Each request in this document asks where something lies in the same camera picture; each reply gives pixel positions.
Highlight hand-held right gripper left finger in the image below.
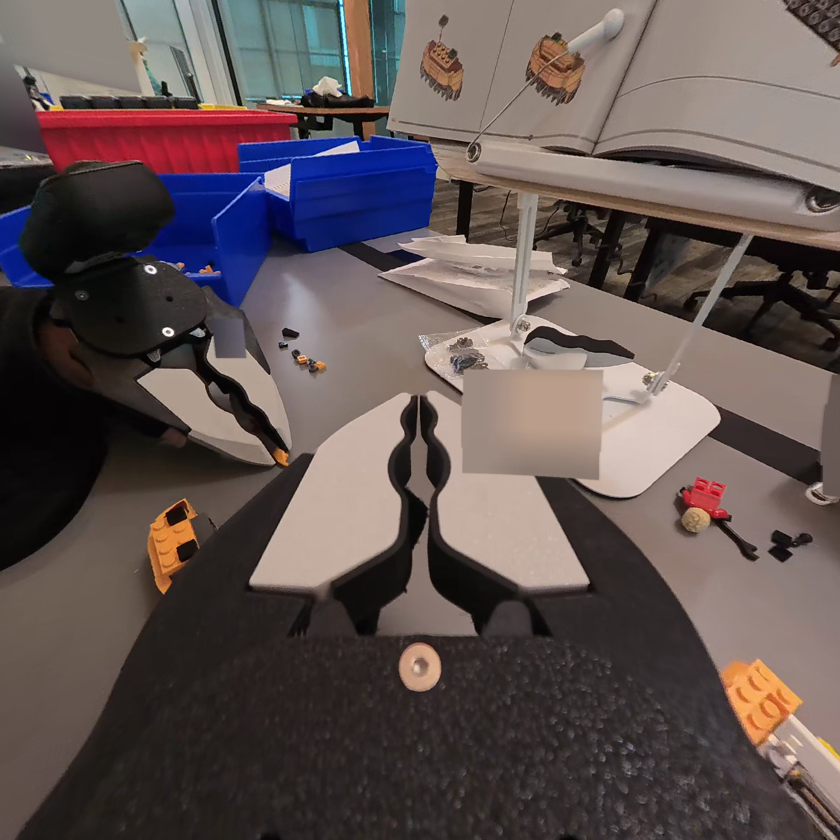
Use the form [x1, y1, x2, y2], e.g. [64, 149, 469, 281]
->
[249, 392, 427, 595]

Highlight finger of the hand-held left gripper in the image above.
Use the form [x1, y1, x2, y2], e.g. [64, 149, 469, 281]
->
[134, 366, 281, 468]
[212, 356, 293, 460]

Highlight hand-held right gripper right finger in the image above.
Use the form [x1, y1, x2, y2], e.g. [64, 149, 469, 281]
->
[420, 392, 591, 595]

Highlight orange lego car front assembly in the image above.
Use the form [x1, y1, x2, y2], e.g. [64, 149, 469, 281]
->
[147, 499, 219, 595]

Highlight person's left forearm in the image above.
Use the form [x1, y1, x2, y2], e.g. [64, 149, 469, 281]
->
[0, 287, 111, 573]

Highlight small red lego piece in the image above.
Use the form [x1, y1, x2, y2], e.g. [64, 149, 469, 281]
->
[676, 477, 734, 534]

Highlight black lego wrench piece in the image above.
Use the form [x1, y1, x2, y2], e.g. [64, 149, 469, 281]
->
[717, 517, 760, 563]

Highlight small black lego connector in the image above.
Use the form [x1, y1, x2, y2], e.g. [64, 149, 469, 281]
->
[768, 529, 815, 563]

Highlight grey black lego car chassis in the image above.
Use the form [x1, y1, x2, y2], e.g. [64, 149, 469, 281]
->
[720, 658, 840, 811]

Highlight lego instruction booklet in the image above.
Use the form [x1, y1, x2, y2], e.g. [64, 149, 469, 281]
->
[387, 0, 840, 193]

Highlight person's left hand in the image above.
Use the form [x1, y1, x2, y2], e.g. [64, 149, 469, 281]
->
[36, 322, 193, 449]

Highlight blue storage bin with divider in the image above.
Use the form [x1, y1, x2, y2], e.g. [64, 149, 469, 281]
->
[0, 172, 274, 309]

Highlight red storage bin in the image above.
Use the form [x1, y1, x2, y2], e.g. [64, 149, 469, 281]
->
[36, 108, 299, 175]

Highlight clear bag of dark parts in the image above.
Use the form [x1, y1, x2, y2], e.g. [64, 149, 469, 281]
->
[418, 328, 501, 379]

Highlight white book stand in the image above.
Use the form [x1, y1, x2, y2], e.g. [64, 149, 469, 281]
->
[423, 7, 840, 500]

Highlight row of black blocks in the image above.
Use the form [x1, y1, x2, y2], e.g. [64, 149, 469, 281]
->
[58, 94, 200, 110]

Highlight white paper sheets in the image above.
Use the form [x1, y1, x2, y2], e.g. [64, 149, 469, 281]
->
[261, 140, 363, 199]

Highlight background office desk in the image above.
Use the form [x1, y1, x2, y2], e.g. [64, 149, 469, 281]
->
[256, 98, 392, 140]

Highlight black office chair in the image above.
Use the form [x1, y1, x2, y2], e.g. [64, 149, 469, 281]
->
[682, 252, 840, 343]

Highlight wooden post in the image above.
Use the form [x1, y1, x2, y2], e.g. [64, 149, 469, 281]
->
[343, 0, 376, 142]

